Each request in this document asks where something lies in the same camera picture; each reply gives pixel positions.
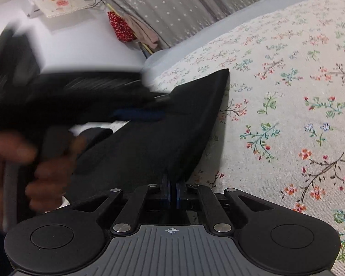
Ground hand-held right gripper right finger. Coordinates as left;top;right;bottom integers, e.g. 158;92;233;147
172;178;273;236

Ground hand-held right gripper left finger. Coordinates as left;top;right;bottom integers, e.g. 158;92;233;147
72;173;172;236

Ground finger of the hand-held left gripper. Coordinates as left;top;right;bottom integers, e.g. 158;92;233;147
111;90;173;124

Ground black pants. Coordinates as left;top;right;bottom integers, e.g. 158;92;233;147
62;68;230;209

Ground person's left hand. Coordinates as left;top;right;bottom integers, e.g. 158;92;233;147
0;129;87;233

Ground yellow pole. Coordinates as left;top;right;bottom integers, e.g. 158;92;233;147
106;3;154;56

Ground pale pink garment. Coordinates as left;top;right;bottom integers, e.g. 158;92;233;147
124;14;159;53

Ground red floral garment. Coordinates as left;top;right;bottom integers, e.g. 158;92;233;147
107;11;137;43

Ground floral air conditioner cover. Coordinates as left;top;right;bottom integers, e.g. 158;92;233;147
34;0;89;19

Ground grey dotted curtain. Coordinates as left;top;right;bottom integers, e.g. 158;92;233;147
83;0;280;49

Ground floral printed blanket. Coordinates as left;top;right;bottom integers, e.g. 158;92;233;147
154;0;345;265

